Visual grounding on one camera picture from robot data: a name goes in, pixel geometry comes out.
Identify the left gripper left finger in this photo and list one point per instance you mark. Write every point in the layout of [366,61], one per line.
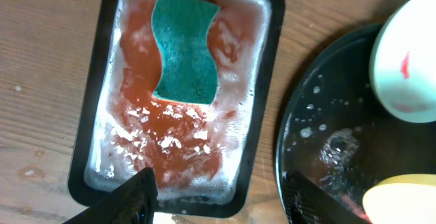
[135,201]

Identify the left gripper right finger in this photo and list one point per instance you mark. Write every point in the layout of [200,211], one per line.
[305,203]

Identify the yellow plate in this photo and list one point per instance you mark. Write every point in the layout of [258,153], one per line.
[408,199]

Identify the green scrubbing sponge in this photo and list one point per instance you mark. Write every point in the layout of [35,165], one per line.
[188,70]

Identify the light blue plate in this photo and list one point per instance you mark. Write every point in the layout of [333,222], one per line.
[402,63]

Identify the black round tray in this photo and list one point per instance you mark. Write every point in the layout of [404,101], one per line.
[337,134]

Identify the black rectangular soapy tray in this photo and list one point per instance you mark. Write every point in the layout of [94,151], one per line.
[82,193]

